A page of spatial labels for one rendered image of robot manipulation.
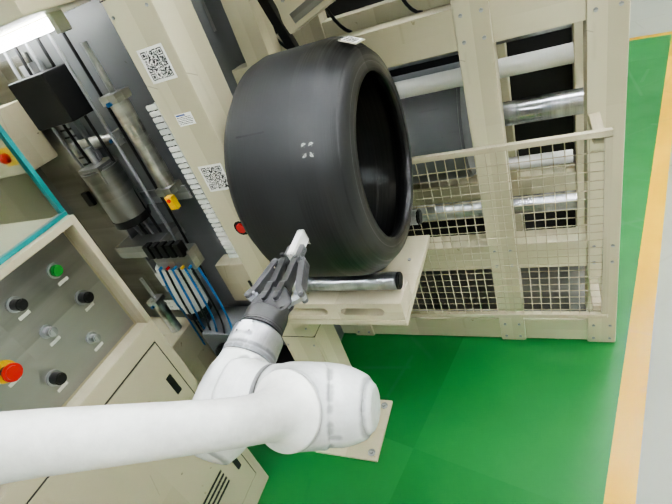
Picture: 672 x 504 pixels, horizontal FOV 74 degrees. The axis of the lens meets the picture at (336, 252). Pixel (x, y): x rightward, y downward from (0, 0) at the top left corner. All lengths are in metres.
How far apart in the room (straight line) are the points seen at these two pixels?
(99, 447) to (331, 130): 0.63
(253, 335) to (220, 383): 0.09
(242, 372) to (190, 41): 0.77
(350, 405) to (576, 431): 1.39
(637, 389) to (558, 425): 0.32
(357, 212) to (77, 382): 0.86
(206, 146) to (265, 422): 0.80
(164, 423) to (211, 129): 0.79
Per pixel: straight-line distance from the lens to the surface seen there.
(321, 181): 0.86
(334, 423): 0.59
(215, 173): 1.21
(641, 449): 1.89
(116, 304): 1.42
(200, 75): 1.15
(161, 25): 1.12
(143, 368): 1.43
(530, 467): 1.82
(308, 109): 0.88
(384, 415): 1.98
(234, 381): 0.68
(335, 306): 1.18
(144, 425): 0.50
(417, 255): 1.35
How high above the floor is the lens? 1.60
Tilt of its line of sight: 33 degrees down
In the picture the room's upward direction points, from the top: 21 degrees counter-clockwise
